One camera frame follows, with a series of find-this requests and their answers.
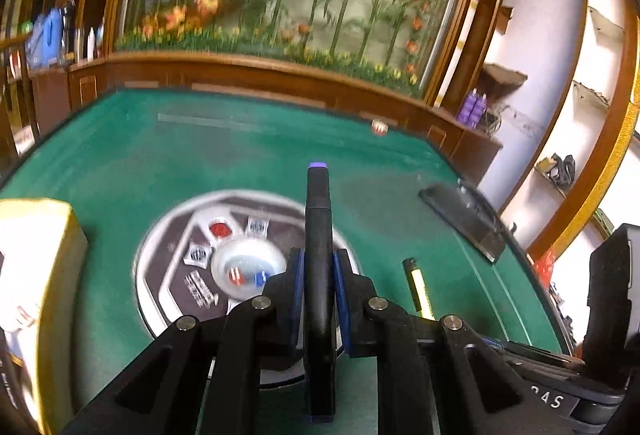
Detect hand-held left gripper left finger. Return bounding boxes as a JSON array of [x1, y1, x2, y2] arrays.
[[60, 247, 306, 435]]

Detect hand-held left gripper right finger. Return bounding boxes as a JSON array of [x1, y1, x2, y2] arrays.
[[334, 247, 576, 435]]

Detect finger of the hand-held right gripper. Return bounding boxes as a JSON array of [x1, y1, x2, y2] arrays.
[[477, 336, 587, 373]]

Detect black marker purple cap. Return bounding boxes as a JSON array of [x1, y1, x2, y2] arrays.
[[305, 162, 337, 423]]

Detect gold cardboard box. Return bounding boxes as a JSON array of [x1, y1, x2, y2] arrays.
[[0, 198, 90, 435]]

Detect yellow and black pen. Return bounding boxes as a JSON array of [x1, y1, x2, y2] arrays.
[[401, 257, 437, 320]]

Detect red plastic wrapper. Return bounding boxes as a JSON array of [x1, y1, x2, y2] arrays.
[[532, 249, 558, 286]]

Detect round table control panel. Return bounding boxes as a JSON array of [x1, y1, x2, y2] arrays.
[[132, 189, 362, 388]]

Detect black smartphone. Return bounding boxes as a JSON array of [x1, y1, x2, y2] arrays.
[[418, 184, 510, 264]]

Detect artificial flower display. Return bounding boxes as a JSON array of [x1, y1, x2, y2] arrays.
[[112, 0, 481, 98]]

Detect wooden cabinet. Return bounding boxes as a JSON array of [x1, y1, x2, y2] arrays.
[[0, 55, 111, 156]]

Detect blue water jug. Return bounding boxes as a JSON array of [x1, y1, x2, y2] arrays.
[[25, 12, 65, 67]]

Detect black cable bundle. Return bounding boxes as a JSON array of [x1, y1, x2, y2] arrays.
[[535, 154, 578, 188]]

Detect tangled wires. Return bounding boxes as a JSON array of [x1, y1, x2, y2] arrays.
[[482, 108, 506, 133]]

